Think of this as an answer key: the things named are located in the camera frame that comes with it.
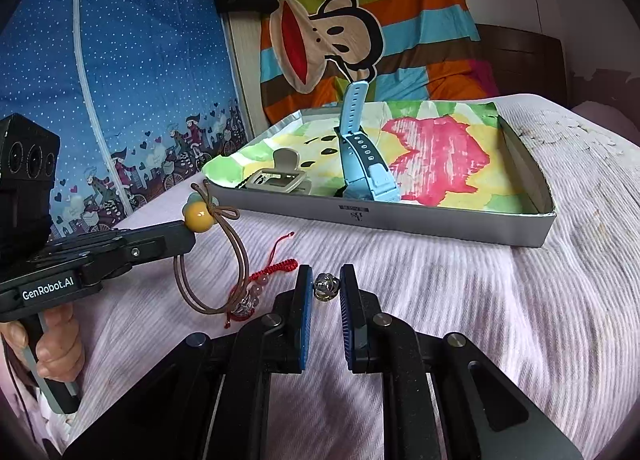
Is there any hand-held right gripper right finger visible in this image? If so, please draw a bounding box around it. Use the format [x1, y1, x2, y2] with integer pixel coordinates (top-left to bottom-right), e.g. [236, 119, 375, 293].
[340, 264, 583, 460]

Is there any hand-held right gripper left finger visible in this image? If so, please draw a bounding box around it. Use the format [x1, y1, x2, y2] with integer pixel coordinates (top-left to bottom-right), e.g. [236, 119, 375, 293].
[65, 265, 314, 460]

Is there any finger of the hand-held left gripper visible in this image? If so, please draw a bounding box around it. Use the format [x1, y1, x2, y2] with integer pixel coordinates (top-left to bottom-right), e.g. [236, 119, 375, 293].
[117, 221, 197, 269]

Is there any silver metal bell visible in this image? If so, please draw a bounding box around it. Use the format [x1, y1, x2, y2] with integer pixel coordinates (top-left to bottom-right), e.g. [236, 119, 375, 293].
[313, 274, 337, 302]

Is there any brown hair tie yellow bead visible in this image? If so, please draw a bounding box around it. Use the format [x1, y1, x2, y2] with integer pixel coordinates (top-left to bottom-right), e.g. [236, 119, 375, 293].
[172, 180, 246, 316]

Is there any red cord beaded bracelet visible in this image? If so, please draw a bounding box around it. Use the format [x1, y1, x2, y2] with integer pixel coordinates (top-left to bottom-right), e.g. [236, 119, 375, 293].
[222, 231, 297, 331]

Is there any grey tray with colourful cloth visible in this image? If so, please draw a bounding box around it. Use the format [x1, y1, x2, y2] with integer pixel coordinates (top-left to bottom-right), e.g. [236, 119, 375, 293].
[202, 99, 557, 248]

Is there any beige hair claw clip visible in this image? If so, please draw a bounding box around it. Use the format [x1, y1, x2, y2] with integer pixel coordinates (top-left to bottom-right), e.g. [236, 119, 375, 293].
[248, 149, 314, 196]

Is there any blue watch strap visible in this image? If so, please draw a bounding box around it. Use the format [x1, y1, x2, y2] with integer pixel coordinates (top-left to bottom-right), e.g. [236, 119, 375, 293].
[334, 81, 403, 204]

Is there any person's left hand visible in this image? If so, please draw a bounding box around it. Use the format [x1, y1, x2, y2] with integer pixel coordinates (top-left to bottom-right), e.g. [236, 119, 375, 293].
[0, 302, 86, 383]

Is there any pink bed cover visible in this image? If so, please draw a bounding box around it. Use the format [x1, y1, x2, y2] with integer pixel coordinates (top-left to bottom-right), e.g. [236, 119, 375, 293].
[50, 92, 640, 460]

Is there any blue printed wardrobe cover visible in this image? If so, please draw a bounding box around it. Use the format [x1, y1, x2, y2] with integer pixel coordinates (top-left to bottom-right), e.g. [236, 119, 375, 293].
[0, 0, 251, 241]

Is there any colourful painted paper sheet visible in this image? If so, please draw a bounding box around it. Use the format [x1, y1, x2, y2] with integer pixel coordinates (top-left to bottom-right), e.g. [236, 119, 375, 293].
[202, 100, 526, 214]

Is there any light wooden board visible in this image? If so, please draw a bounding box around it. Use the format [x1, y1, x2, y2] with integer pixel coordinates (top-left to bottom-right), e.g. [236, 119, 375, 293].
[217, 0, 274, 136]

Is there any dark wooden headboard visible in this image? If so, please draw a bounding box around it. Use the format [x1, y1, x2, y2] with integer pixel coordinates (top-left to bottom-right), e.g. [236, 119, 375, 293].
[475, 24, 568, 107]

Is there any striped monkey blanket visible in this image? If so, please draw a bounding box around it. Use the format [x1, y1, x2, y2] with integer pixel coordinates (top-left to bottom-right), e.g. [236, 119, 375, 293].
[259, 0, 501, 124]

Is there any pink pillow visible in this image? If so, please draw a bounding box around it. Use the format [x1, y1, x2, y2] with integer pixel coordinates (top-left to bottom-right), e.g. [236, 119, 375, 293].
[570, 100, 640, 142]

